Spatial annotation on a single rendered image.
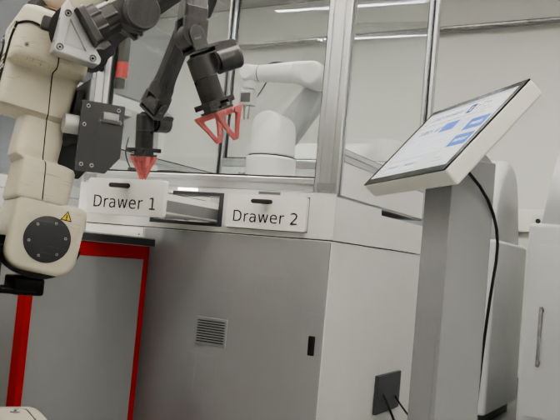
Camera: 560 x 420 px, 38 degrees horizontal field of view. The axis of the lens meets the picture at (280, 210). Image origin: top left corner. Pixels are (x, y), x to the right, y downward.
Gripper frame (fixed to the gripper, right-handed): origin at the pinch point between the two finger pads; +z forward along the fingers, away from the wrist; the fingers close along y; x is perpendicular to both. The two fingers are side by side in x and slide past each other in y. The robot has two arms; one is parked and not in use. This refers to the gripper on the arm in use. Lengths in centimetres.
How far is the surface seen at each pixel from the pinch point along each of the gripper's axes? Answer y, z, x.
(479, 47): 360, -93, -5
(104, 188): -12.5, 4.0, 4.7
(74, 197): 53, 13, 79
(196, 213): 8.0, 10.8, -15.7
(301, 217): 20, 10, -47
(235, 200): 20.3, 6.3, -22.4
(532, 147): 348, -24, -48
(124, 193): -12.4, 5.0, -3.2
